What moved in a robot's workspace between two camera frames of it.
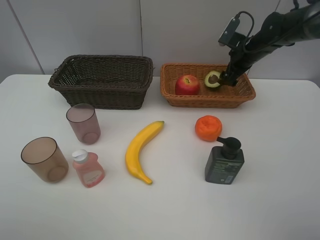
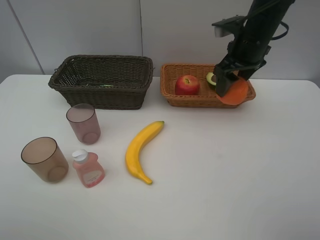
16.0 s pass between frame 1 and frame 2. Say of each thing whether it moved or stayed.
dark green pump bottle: moved
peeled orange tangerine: moved
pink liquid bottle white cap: stayed
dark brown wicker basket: stayed
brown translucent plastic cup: stayed
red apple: stayed
